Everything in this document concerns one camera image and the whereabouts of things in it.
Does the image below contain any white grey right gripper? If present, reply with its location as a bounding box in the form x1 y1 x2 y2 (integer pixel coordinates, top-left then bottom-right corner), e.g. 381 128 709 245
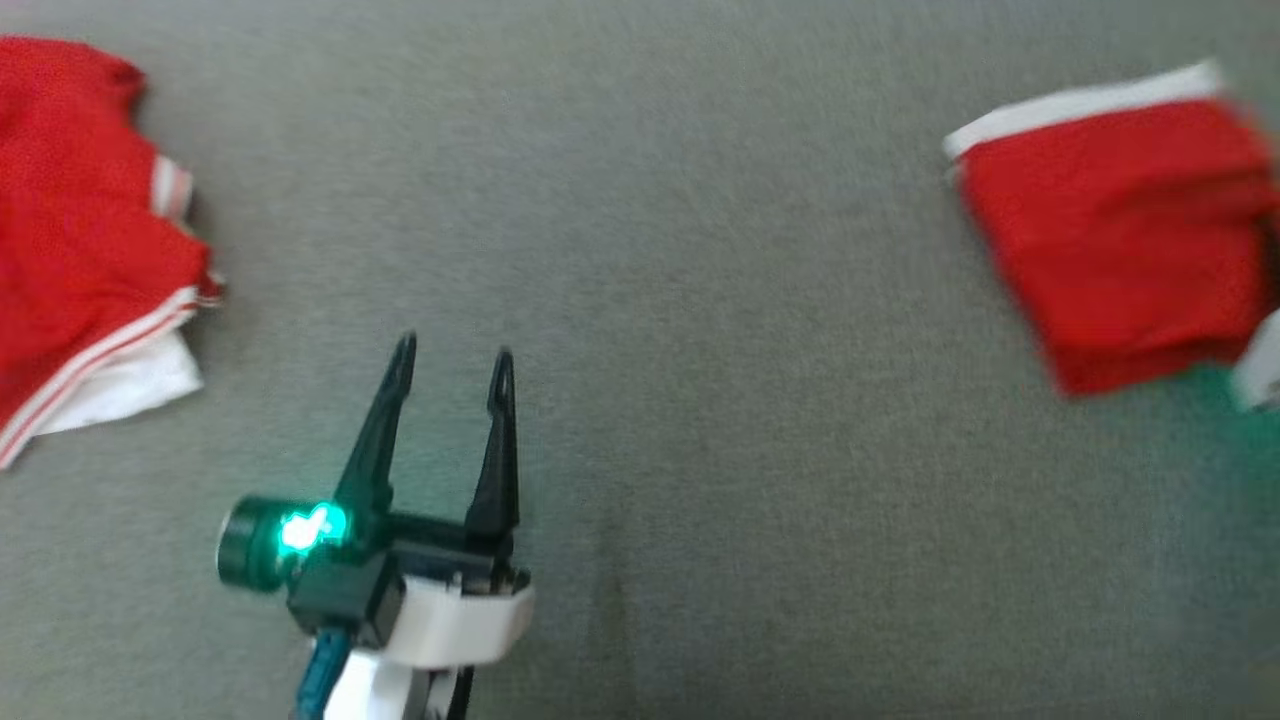
1230 308 1280 413

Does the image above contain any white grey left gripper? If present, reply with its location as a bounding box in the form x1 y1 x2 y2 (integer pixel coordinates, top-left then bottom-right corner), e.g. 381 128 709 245
215 331 537 669

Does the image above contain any red garment white band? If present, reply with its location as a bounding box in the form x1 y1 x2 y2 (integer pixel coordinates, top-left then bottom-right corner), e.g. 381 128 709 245
942 58 1280 399

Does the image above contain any red white sports garment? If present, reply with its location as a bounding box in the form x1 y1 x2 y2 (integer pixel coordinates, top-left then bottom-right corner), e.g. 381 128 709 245
0 35 226 471

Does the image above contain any grey fabric sofa seat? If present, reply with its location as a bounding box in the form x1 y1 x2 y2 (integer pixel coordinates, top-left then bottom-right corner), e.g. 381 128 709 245
0 0 1280 720

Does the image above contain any blue cable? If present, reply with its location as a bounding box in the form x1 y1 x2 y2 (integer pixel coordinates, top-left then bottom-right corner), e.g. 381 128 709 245
293 628 353 720

